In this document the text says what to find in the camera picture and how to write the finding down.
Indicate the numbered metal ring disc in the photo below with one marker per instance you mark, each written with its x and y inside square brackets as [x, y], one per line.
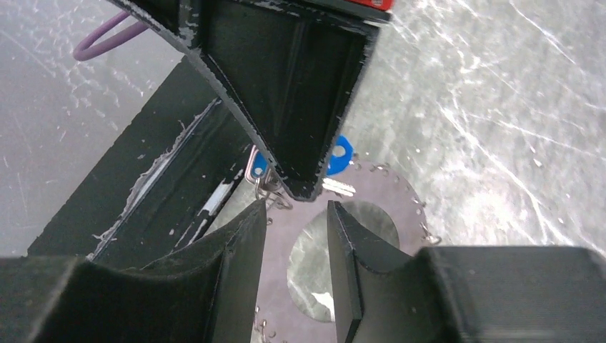
[308, 289]

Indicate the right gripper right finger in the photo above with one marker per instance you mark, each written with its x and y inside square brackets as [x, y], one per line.
[484, 294]

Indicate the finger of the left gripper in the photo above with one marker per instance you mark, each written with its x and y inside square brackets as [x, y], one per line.
[287, 70]

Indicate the blue key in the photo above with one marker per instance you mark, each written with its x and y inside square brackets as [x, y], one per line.
[258, 173]
[340, 159]

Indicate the bunch of steel keyrings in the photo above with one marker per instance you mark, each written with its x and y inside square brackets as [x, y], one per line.
[274, 196]

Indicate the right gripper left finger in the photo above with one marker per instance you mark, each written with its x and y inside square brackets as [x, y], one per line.
[205, 292]

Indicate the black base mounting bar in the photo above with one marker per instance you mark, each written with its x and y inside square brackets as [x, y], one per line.
[162, 183]

